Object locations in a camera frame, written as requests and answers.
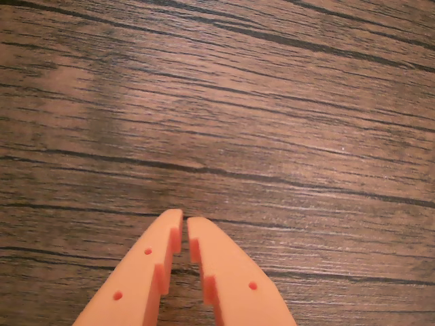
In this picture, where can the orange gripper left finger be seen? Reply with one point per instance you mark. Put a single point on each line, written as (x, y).
(136, 282)

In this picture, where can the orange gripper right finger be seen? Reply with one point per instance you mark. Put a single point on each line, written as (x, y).
(238, 288)

